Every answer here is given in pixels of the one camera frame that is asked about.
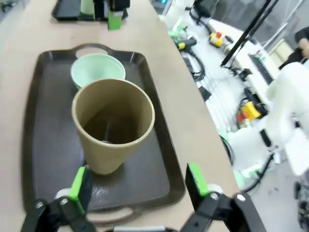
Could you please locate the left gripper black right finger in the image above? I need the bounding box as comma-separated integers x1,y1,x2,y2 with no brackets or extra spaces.
181,163,267,232

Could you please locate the black diagonal stand pole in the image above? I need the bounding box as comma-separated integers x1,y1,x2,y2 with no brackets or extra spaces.
220,0,282,67

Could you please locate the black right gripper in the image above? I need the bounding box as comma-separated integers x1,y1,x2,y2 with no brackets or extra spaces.
93,0,131,31

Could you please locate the dark brown handled tray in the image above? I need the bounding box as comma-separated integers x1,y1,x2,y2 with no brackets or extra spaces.
22,43,186,227

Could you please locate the light green plastic cup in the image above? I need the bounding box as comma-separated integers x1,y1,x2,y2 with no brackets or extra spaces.
80,0,95,15

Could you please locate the person in black clothing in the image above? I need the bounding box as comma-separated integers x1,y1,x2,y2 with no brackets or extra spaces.
278,26,309,71

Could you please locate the black handled tray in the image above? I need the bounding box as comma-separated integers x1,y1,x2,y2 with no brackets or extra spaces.
51,0,128,22

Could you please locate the black keyboard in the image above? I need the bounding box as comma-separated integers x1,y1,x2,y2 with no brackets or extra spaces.
248,53,275,86

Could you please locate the black cable bundle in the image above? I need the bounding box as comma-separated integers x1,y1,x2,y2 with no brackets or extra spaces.
183,54,206,84

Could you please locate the large yellow emergency stop box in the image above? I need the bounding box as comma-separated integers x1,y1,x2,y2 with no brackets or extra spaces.
237,101,264,128

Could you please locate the yellow and black handle tool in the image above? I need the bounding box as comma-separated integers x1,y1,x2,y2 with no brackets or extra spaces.
177,37,197,51

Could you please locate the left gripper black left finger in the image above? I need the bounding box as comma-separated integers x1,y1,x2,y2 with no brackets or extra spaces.
20,165,96,232

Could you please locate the tan plastic cup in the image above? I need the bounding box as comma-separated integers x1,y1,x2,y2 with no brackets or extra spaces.
71,78,155,175

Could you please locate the pale mint green bowl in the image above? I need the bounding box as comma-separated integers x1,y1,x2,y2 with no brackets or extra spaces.
70,53,126,91

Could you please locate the small yellow emergency stop box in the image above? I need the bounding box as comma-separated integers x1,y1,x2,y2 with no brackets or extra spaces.
208,31,225,48

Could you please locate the green and white plastic part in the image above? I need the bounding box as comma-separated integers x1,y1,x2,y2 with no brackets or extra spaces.
169,18,189,39

